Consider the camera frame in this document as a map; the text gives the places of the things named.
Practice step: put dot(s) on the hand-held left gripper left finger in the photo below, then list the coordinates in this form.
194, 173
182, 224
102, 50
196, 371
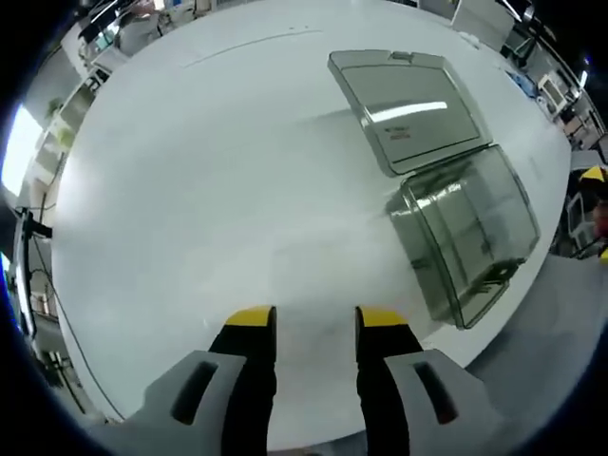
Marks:
190, 399

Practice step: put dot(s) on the clear grey guide fixture box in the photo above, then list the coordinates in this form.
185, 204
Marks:
442, 199

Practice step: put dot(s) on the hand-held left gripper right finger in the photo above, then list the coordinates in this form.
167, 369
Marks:
427, 394

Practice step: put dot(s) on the blue flat item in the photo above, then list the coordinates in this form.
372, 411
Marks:
522, 84

